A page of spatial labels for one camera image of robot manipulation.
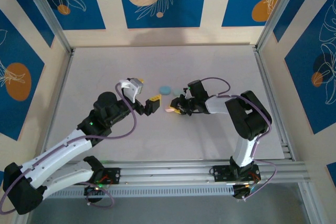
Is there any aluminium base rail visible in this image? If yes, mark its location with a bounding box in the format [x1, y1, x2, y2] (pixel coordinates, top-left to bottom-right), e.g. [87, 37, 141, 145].
[56, 158, 309, 186]

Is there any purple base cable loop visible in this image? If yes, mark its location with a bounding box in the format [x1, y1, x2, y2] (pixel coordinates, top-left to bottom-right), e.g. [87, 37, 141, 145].
[85, 180, 116, 208]
[246, 158, 278, 201]

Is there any aluminium frame post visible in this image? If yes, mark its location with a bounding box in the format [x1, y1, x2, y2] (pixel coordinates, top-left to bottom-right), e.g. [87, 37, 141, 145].
[19, 0, 74, 54]
[256, 0, 299, 51]

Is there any slotted grey cable duct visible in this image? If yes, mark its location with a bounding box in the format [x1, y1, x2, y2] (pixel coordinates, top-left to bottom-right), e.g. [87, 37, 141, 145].
[47, 185, 235, 199]

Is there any aluminium side rail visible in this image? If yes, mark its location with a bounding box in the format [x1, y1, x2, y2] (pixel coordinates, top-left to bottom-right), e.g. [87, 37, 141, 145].
[14, 50, 76, 224]
[253, 47, 316, 224]

